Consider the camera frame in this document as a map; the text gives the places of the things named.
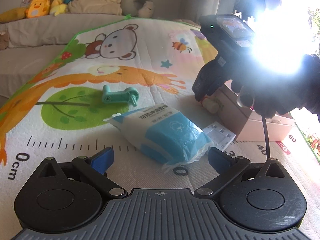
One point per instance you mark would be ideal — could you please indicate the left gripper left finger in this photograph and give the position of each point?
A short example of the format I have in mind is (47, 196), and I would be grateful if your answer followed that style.
(92, 171)

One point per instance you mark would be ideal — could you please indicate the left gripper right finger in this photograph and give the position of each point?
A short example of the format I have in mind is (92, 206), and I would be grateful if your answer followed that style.
(228, 168)

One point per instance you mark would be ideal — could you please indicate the white switch plate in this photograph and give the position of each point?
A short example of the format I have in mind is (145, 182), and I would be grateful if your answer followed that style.
(221, 136)

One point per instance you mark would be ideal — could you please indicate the blue tissue pack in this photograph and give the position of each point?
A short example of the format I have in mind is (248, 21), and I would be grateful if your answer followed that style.
(163, 134)

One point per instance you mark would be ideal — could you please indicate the green plastic clip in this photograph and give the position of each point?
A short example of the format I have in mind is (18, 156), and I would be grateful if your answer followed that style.
(129, 95)

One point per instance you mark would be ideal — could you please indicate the black gloved right hand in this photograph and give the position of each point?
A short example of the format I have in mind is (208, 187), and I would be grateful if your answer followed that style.
(281, 94)

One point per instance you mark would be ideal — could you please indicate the pink cardboard box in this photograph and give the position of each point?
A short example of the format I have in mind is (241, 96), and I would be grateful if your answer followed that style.
(245, 123)

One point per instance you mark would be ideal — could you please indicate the colourful cartoon play mat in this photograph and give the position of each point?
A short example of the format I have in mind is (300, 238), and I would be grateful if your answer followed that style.
(59, 115)

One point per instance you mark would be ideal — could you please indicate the grey bear neck pillow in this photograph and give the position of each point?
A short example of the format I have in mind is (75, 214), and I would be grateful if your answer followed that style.
(138, 8)

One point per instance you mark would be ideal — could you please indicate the beige pillow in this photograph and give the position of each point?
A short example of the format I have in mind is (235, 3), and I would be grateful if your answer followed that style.
(109, 7)

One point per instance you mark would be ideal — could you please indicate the beige sofa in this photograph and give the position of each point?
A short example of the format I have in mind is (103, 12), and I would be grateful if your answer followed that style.
(34, 42)

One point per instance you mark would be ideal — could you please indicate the small yellow plush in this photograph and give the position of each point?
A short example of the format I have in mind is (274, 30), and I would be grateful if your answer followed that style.
(57, 7)

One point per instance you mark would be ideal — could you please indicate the yellow duck plush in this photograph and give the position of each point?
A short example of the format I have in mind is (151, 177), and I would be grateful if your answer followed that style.
(38, 8)

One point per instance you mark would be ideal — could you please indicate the long yellow plush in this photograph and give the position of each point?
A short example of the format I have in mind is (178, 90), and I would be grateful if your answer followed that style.
(13, 15)

